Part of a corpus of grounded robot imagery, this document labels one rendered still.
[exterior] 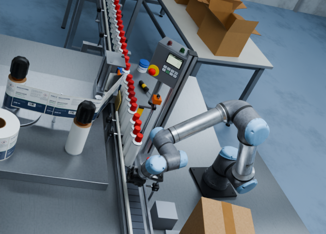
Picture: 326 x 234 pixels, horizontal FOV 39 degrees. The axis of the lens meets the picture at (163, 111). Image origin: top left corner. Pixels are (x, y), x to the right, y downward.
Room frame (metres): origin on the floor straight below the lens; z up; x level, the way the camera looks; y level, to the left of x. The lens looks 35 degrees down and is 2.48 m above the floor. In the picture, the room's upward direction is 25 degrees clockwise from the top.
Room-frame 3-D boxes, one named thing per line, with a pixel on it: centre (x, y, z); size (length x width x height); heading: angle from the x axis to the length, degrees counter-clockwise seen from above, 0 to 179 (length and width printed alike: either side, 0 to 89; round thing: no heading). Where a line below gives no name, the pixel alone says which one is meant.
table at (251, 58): (4.52, 0.23, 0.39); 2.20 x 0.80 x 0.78; 35
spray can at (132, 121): (1.90, 0.11, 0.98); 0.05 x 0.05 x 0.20
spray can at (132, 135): (1.80, 0.08, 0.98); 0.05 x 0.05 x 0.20
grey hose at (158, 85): (2.06, 0.08, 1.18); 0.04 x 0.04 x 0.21
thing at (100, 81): (2.22, 0.36, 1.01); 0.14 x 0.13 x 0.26; 24
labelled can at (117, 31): (2.73, 0.49, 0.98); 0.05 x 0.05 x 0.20
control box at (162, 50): (2.00, 0.07, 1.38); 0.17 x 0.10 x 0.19; 79
